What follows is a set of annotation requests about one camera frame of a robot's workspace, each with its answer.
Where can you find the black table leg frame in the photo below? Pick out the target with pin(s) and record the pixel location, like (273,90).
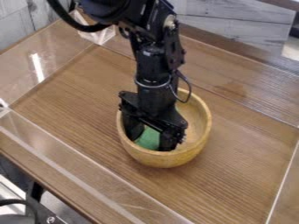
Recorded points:
(46,216)

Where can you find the brown wooden bowl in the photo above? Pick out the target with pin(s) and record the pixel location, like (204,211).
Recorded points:
(197,113)

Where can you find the clear acrylic tray walls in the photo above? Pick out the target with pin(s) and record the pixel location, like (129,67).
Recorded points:
(59,134)

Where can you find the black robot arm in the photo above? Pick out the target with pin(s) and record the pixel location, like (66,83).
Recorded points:
(149,23)

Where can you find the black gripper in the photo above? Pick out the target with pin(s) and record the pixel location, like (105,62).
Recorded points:
(150,107)

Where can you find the green rectangular block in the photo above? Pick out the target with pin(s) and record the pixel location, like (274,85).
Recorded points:
(149,139)

